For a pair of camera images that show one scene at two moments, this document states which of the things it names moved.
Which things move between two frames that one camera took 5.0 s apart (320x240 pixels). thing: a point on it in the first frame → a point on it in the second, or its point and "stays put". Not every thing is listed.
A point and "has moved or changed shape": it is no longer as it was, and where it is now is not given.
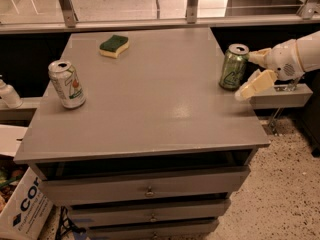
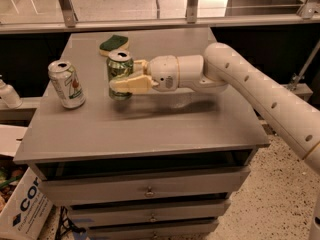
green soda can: (233, 66) has moved or changed shape
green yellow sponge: (113, 46) stays put
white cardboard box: (28, 212) stays put
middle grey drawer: (80, 216) stays put
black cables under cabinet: (65, 224) stays put
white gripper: (285, 60) → (163, 71)
